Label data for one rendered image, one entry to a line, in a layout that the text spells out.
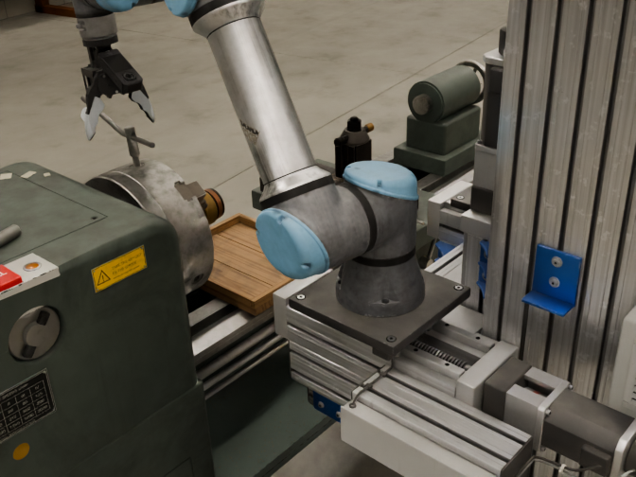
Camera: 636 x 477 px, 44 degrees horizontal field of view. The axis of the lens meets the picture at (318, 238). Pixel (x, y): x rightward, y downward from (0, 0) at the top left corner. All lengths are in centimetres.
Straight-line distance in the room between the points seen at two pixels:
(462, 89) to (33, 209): 147
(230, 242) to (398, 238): 94
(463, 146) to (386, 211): 142
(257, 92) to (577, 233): 52
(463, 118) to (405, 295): 136
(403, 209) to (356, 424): 34
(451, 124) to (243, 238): 79
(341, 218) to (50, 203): 63
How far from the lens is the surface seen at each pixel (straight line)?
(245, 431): 202
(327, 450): 273
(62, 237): 143
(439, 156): 252
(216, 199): 184
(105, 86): 169
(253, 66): 117
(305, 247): 111
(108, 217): 147
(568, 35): 116
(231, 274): 196
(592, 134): 118
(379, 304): 127
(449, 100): 249
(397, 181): 120
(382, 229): 120
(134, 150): 170
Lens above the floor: 189
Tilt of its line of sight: 28 degrees down
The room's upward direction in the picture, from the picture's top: 2 degrees counter-clockwise
